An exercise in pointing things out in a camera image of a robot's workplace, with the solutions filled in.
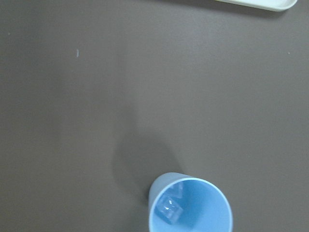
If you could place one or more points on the clear ice cube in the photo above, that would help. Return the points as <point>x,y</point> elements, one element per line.
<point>168,209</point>

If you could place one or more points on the light blue cup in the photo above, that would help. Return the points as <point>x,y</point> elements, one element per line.
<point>205,207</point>

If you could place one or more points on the cream serving tray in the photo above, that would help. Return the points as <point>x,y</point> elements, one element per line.
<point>271,5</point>

